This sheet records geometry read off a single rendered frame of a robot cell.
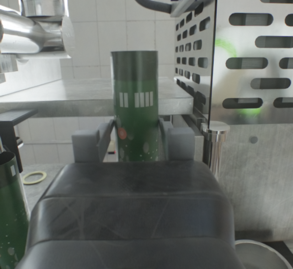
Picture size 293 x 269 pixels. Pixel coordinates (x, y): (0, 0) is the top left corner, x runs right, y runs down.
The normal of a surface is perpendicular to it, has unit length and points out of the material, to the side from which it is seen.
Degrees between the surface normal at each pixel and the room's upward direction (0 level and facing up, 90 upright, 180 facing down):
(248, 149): 90
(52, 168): 0
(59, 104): 90
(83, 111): 90
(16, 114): 0
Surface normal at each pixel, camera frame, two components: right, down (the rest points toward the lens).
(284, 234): 0.02, 0.29
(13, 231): 0.71, 0.19
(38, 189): -0.02, -0.96
